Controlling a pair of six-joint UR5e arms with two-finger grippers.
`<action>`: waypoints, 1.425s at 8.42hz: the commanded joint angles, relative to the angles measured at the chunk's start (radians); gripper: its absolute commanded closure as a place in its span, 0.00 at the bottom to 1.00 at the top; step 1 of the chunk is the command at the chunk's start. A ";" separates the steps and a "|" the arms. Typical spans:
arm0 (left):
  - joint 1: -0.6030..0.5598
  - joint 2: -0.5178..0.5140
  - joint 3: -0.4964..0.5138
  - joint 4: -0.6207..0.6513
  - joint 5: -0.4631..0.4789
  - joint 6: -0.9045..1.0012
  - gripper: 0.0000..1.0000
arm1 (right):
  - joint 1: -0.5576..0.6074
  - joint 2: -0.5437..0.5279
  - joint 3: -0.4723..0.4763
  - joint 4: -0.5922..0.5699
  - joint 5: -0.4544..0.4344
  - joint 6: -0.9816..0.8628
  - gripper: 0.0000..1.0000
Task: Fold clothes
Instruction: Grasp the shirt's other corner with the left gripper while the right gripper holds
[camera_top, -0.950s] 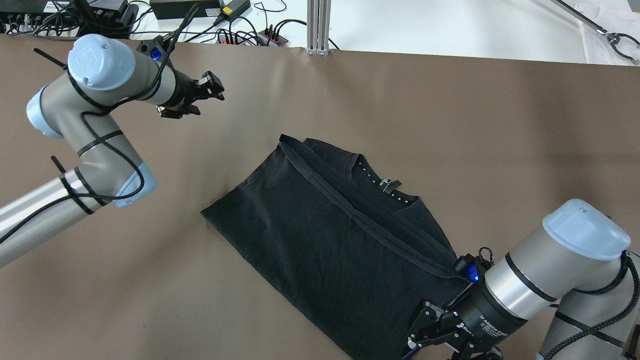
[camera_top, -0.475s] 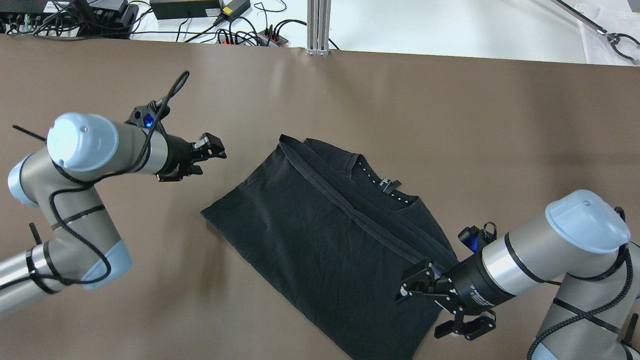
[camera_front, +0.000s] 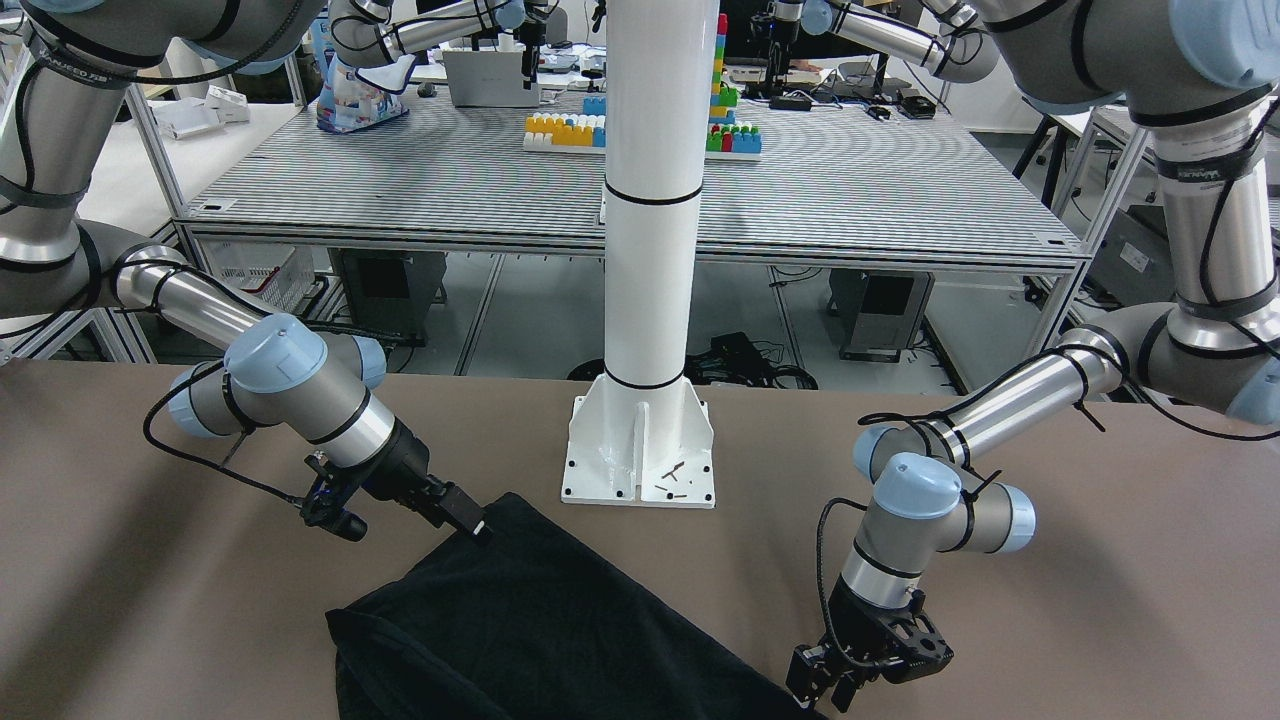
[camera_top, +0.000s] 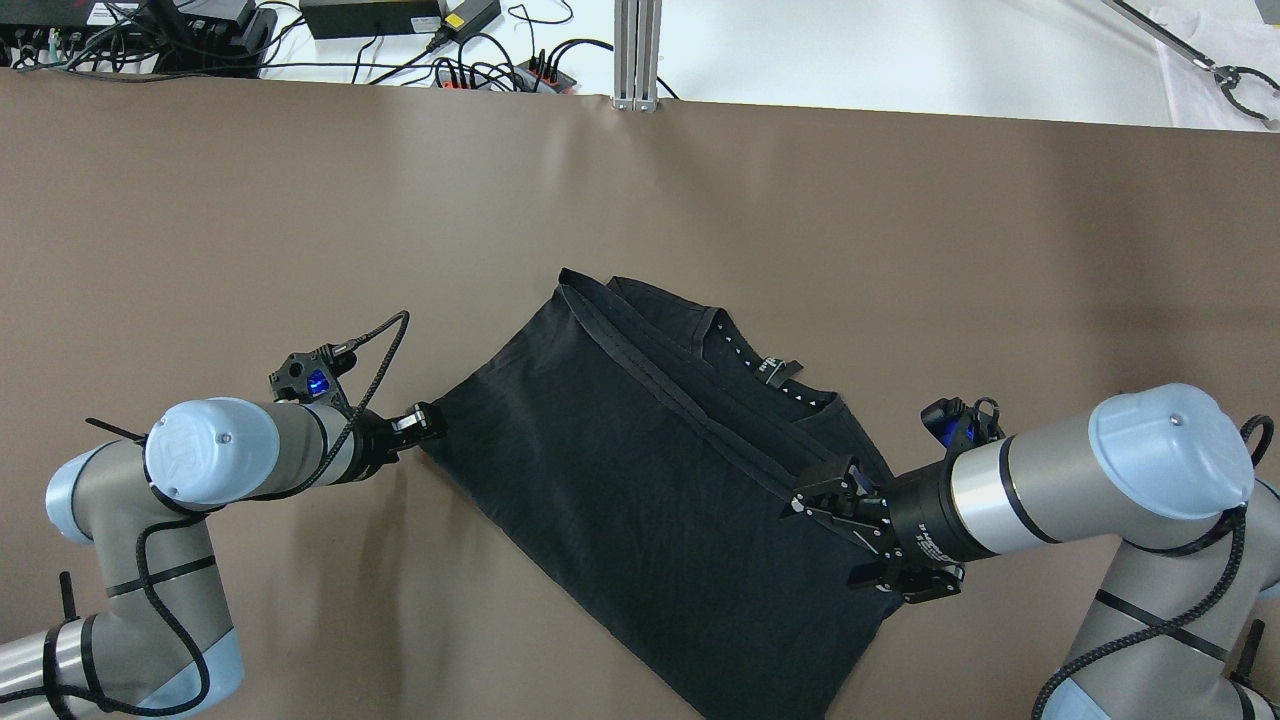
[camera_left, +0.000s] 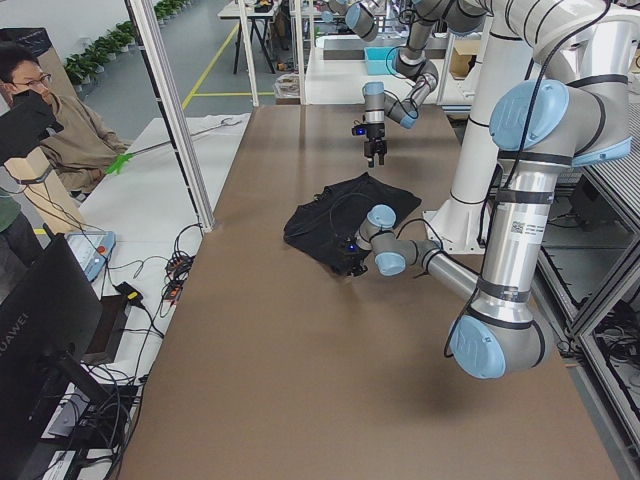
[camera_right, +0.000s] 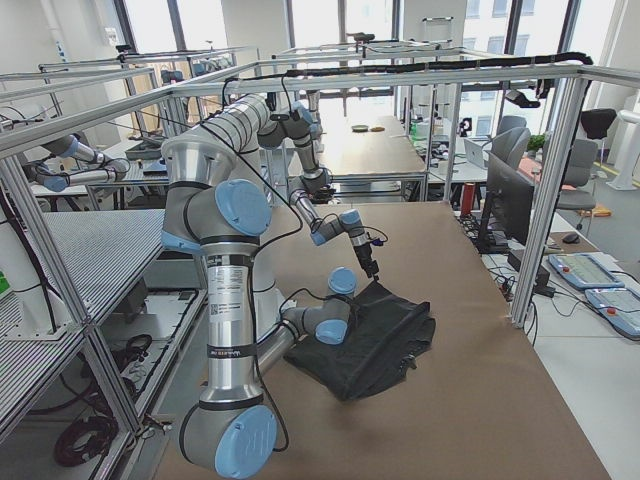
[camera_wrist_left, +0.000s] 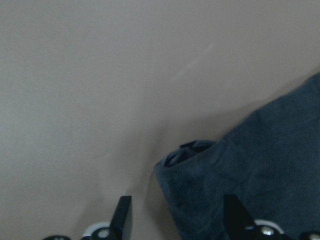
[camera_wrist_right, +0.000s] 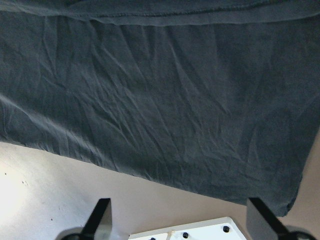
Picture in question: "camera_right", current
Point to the blue teach pendant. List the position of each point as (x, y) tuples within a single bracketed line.
[(619, 306), (583, 271)]

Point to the black printed t-shirt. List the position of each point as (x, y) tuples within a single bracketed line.
[(385, 335)]

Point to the grey office chair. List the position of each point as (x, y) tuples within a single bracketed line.
[(578, 172)]

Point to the aluminium frame post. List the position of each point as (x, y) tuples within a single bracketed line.
[(561, 139)]

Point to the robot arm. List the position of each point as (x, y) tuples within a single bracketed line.
[(230, 430), (302, 125)]

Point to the black Huawei monitor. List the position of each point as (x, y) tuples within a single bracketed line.
[(507, 208)]

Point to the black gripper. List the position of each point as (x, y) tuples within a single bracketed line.
[(365, 258)]

